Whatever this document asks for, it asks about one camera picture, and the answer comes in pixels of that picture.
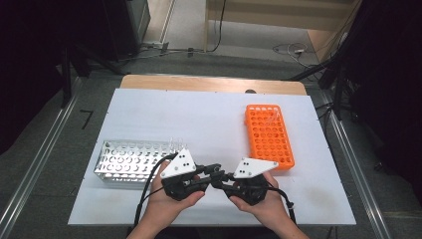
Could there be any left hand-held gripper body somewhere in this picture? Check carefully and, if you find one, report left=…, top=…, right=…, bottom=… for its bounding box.
left=160, top=147, right=207, bottom=202

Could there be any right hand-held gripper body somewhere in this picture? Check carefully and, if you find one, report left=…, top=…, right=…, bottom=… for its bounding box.
left=228, top=157, right=280, bottom=206

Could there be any orange test tube rack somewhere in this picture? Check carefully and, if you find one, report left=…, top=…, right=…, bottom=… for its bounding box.
left=244, top=104, right=297, bottom=171

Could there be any metal test tube rack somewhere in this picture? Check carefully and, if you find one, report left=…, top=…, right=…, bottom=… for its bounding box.
left=94, top=139, right=189, bottom=184

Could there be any person's left hand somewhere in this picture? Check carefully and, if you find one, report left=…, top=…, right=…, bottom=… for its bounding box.
left=147, top=161, right=206, bottom=225

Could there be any person's right hand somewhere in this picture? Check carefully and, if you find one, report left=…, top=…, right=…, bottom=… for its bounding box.
left=229, top=172, right=291, bottom=230

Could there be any person's dark clothing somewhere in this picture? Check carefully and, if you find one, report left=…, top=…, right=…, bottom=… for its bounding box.
left=127, top=226, right=336, bottom=239

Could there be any wooden table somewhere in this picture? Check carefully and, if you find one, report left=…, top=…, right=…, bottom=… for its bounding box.
left=118, top=74, right=309, bottom=97

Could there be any black metal stand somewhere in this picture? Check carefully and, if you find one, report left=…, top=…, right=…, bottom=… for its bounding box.
left=332, top=62, right=345, bottom=121
left=61, top=45, right=73, bottom=110

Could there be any light wooden shelf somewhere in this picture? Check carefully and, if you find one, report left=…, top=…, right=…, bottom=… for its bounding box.
left=203, top=0, right=364, bottom=51

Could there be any black cabinet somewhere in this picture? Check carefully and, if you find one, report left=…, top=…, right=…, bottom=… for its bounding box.
left=101, top=0, right=152, bottom=63

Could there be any black curtain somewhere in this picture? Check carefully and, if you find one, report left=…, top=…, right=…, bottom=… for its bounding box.
left=0, top=0, right=107, bottom=155
left=341, top=0, right=422, bottom=200

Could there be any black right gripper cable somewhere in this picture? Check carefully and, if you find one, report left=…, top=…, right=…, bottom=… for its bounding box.
left=265, top=185, right=298, bottom=225

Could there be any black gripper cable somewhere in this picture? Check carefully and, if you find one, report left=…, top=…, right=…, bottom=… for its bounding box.
left=265, top=185, right=298, bottom=225
left=133, top=152, right=179, bottom=230

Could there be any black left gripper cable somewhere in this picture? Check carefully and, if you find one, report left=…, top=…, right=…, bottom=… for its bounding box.
left=133, top=152, right=179, bottom=230

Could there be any white floor cable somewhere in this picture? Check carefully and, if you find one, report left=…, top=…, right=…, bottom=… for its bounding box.
left=272, top=42, right=312, bottom=69

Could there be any metal floor rail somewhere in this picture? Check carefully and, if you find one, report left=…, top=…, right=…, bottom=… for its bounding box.
left=0, top=77, right=84, bottom=235
left=317, top=91, right=394, bottom=239

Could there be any black floor cable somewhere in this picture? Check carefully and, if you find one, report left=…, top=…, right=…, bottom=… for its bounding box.
left=207, top=0, right=228, bottom=54

